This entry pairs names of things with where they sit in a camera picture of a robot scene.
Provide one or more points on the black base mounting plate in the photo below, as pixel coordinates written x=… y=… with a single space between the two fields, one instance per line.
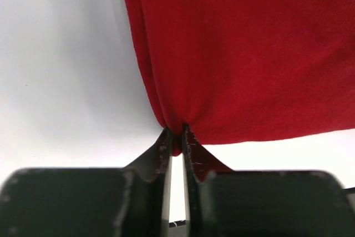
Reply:
x=177 y=229

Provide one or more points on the red t shirt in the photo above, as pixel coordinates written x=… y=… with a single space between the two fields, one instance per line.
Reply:
x=246 y=70

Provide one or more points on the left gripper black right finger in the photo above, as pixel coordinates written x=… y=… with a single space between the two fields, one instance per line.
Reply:
x=224 y=202

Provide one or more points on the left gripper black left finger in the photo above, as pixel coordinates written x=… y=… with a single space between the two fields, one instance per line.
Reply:
x=129 y=201

